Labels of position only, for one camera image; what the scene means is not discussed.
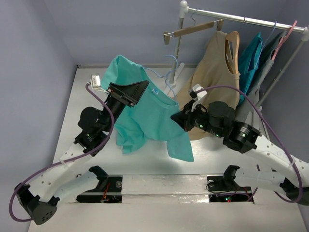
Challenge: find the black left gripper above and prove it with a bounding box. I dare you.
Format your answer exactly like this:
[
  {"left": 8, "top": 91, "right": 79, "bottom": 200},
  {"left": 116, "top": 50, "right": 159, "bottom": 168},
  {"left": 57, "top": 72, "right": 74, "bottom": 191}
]
[{"left": 101, "top": 80, "right": 149, "bottom": 132}]

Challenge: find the teal t shirt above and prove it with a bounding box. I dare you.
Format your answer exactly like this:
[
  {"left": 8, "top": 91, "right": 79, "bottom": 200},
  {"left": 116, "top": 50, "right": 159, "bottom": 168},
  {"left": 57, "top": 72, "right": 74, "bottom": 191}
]
[{"left": 101, "top": 55, "right": 194, "bottom": 162}]

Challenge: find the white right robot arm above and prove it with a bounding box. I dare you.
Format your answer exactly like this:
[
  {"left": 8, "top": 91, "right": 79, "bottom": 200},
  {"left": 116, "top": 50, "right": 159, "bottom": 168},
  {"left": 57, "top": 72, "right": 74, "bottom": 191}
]
[{"left": 170, "top": 100, "right": 309, "bottom": 205}]

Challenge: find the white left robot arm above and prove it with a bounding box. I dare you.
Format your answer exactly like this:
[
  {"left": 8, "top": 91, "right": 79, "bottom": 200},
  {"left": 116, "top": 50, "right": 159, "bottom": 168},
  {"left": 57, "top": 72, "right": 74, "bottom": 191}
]
[{"left": 14, "top": 81, "right": 149, "bottom": 225}]

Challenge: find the wooden clip hanger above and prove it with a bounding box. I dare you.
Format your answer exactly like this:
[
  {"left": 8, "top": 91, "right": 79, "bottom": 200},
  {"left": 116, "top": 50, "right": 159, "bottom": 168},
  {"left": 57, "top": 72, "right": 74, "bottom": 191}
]
[{"left": 163, "top": 7, "right": 224, "bottom": 45}]

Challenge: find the grey hanging shirt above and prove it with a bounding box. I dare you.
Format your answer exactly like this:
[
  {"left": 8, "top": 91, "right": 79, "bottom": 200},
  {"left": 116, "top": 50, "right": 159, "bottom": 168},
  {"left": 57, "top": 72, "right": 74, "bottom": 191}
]
[{"left": 236, "top": 31, "right": 287, "bottom": 122}]

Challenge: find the turquoise hanging shirt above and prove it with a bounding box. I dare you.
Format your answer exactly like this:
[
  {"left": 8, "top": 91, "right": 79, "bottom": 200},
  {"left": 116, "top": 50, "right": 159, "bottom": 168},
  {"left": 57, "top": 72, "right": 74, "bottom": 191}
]
[{"left": 238, "top": 32, "right": 263, "bottom": 94}]

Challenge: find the pink hanger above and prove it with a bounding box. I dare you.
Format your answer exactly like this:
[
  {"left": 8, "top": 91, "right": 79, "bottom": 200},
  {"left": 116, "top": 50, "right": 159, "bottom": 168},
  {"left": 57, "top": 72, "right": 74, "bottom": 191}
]
[{"left": 271, "top": 20, "right": 298, "bottom": 61}]

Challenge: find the beige tank top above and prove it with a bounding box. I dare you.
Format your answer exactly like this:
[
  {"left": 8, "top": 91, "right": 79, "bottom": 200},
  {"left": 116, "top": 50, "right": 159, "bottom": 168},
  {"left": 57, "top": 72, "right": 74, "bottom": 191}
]
[{"left": 173, "top": 30, "right": 241, "bottom": 141}]

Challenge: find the white clothes rack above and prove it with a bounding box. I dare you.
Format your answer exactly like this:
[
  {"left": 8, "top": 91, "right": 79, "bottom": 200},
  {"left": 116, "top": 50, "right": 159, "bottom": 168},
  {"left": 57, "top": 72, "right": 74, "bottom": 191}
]
[{"left": 155, "top": 0, "right": 309, "bottom": 141}]

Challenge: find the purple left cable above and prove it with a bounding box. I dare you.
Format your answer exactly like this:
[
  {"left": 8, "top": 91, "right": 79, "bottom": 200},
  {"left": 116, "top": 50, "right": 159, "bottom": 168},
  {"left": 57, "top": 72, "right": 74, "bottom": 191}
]
[{"left": 9, "top": 83, "right": 116, "bottom": 222}]

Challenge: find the purple cable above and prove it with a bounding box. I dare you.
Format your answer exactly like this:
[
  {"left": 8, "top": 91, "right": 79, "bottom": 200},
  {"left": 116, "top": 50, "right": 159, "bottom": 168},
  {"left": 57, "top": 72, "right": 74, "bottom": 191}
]
[
  {"left": 9, "top": 83, "right": 116, "bottom": 222},
  {"left": 193, "top": 85, "right": 304, "bottom": 203}
]

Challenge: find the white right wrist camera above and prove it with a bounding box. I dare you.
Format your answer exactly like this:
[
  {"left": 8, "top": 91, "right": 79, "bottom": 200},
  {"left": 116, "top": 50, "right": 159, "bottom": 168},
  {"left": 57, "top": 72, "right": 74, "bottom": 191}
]
[{"left": 189, "top": 84, "right": 207, "bottom": 112}]

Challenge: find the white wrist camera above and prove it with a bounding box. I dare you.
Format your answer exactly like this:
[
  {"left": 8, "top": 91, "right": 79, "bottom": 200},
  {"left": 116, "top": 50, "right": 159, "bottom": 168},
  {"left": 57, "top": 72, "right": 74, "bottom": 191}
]
[
  {"left": 89, "top": 74, "right": 106, "bottom": 92},
  {"left": 189, "top": 84, "right": 207, "bottom": 112}
]

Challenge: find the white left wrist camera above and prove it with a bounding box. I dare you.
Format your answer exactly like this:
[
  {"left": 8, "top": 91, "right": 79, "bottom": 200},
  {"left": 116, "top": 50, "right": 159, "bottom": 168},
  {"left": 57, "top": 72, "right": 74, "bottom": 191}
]
[{"left": 89, "top": 74, "right": 106, "bottom": 92}]

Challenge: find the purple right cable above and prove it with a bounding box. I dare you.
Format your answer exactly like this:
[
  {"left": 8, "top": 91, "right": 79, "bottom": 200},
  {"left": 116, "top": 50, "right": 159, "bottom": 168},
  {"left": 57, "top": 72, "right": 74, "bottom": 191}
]
[{"left": 193, "top": 85, "right": 304, "bottom": 203}]

